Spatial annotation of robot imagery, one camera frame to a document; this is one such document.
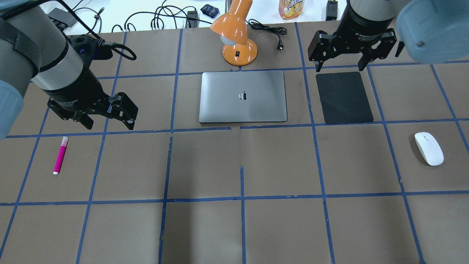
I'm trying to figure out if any dark blue checked pouch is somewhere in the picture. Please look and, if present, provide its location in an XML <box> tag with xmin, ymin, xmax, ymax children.
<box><xmin>200</xmin><ymin>4</ymin><xmax>220</xmax><ymax>19</ymax></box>

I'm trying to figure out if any silver laptop notebook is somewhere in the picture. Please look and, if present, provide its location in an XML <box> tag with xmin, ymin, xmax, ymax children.
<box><xmin>198</xmin><ymin>70</ymin><xmax>288</xmax><ymax>123</ymax></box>

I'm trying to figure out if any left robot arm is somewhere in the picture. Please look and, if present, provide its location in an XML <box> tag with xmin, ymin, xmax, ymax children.
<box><xmin>0</xmin><ymin>0</ymin><xmax>139</xmax><ymax>139</ymax></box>

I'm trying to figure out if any black lamp power cord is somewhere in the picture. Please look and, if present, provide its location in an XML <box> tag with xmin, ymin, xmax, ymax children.
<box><xmin>248</xmin><ymin>19</ymin><xmax>288</xmax><ymax>52</ymax></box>

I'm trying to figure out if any grey usb hub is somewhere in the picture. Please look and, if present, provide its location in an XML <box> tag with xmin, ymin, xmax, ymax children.
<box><xmin>47</xmin><ymin>7</ymin><xmax>78</xmax><ymax>30</ymax></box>

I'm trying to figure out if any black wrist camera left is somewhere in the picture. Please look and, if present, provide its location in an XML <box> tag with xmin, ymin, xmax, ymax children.
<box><xmin>69</xmin><ymin>34</ymin><xmax>113</xmax><ymax>64</ymax></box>

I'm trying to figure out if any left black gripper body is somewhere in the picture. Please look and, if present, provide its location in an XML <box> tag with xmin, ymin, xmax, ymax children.
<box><xmin>47</xmin><ymin>67</ymin><xmax>110</xmax><ymax>112</ymax></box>

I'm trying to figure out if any white computer mouse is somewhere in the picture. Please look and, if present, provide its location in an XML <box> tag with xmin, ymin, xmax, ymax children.
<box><xmin>414</xmin><ymin>132</ymin><xmax>444</xmax><ymax>166</ymax></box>

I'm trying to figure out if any orange snack bag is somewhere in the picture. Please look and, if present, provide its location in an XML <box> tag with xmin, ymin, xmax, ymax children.
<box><xmin>278</xmin><ymin>0</ymin><xmax>304</xmax><ymax>20</ymax></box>

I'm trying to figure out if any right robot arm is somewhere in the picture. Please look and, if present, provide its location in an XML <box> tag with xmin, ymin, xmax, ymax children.
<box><xmin>308</xmin><ymin>0</ymin><xmax>469</xmax><ymax>72</ymax></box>

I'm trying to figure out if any orange desk lamp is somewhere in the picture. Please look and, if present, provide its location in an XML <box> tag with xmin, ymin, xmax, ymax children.
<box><xmin>210</xmin><ymin>0</ymin><xmax>258</xmax><ymax>66</ymax></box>

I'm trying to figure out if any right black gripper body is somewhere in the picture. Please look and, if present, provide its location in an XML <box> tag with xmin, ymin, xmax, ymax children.
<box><xmin>331</xmin><ymin>2</ymin><xmax>389</xmax><ymax>55</ymax></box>

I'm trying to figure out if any black mousepad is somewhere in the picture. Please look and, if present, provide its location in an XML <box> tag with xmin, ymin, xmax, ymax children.
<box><xmin>315</xmin><ymin>72</ymin><xmax>374</xmax><ymax>125</ymax></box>

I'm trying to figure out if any black power adapter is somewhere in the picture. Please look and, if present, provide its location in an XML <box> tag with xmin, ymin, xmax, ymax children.
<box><xmin>185</xmin><ymin>10</ymin><xmax>199</xmax><ymax>28</ymax></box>

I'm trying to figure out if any pink marker pen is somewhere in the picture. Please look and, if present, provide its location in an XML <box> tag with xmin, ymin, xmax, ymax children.
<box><xmin>52</xmin><ymin>136</ymin><xmax>69</xmax><ymax>175</ymax></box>

